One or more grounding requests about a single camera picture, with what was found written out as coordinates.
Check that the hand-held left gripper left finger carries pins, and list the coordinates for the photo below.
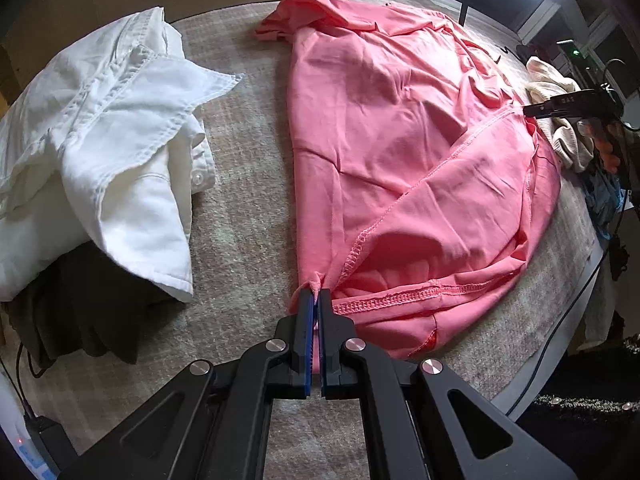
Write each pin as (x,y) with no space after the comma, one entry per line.
(306,320)

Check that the black power adapter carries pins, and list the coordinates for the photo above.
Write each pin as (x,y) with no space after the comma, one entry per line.
(47,440)

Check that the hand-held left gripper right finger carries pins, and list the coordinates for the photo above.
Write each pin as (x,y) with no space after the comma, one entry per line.
(325,320)

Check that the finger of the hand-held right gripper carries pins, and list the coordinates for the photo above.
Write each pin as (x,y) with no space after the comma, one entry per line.
(555,105)

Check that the dark olive cloth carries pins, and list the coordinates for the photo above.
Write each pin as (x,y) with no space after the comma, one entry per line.
(85,305)

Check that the person's right hand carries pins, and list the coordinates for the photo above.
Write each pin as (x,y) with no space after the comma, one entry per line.
(607,152)

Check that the person's dark clothing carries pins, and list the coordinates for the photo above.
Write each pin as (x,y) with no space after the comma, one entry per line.
(585,430)

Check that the grey checked blanket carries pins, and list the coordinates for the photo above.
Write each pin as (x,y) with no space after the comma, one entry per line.
(240,185)

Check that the pink shirt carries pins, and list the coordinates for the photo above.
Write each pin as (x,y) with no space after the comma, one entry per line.
(400,135)

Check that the blue-grey garment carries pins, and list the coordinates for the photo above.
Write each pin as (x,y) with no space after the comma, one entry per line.
(602,200)

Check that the cream knit sweater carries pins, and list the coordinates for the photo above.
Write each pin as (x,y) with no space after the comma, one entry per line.
(567,140)

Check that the white button shirt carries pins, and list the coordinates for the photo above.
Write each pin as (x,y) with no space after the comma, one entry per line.
(110,125)

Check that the white power strip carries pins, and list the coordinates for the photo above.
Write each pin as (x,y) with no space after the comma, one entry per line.
(25,450)

